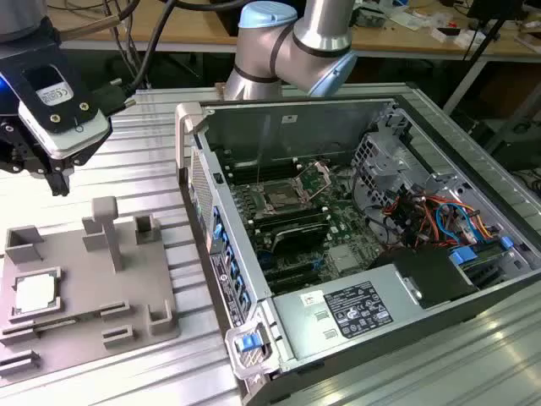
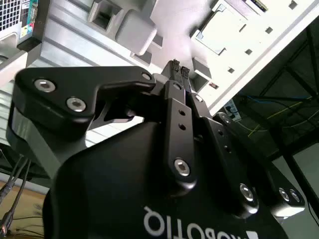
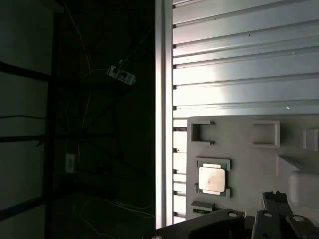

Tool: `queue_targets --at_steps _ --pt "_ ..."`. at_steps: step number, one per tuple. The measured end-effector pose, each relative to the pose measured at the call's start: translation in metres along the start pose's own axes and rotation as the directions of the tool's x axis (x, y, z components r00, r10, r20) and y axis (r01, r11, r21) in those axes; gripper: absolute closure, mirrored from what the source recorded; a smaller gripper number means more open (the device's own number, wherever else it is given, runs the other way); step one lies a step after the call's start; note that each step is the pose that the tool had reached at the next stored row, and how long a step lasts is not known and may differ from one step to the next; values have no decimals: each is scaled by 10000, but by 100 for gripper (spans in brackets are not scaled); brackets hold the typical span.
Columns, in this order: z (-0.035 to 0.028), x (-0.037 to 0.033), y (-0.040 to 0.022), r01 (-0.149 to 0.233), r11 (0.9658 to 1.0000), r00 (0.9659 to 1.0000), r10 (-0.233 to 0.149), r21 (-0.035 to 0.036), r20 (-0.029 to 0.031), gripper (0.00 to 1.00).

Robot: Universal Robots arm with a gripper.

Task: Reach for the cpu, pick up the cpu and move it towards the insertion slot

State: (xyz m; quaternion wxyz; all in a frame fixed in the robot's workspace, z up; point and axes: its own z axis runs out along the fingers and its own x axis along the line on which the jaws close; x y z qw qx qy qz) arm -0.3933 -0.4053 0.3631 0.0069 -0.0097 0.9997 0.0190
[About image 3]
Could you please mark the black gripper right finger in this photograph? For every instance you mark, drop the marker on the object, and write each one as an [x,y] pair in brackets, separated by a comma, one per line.
[276,206]

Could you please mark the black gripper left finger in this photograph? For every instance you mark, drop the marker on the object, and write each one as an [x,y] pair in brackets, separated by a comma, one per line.
[199,226]

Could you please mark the silver CPU with green board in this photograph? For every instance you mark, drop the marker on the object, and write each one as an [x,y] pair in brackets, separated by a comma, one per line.
[211,179]

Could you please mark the white parts rack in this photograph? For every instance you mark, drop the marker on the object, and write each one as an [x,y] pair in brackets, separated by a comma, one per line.
[244,159]

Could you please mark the white power adapter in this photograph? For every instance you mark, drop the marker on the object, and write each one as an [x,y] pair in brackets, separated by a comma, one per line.
[70,161]

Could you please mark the white power strip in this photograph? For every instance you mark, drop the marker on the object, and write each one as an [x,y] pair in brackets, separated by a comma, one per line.
[121,74]

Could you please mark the black metal frame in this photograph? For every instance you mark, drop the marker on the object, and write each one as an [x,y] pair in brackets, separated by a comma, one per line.
[53,99]

